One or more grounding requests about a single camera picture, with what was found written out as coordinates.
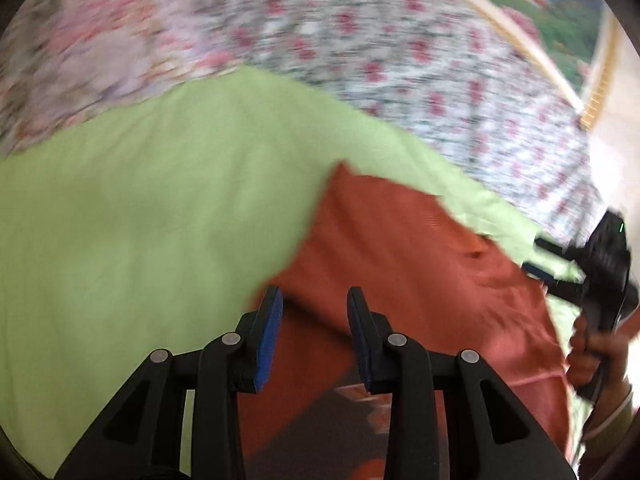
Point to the floral quilt with red flowers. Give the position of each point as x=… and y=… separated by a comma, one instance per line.
x=400, y=55

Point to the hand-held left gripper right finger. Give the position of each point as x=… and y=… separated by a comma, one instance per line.
x=357, y=340

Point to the person's right forearm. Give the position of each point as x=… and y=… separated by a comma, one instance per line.
x=607, y=410

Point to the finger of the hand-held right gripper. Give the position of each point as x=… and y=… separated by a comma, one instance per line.
x=555, y=249
x=545, y=276

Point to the framed landscape painting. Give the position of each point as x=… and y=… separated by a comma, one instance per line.
x=550, y=15

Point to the person's right hand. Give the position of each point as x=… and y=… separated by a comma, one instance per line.
x=585, y=350

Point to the orange knit sweater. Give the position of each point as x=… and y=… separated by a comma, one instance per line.
x=400, y=250

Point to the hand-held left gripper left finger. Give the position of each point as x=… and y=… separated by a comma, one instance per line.
x=266, y=332

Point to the light green bed sheet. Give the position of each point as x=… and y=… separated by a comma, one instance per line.
x=125, y=210

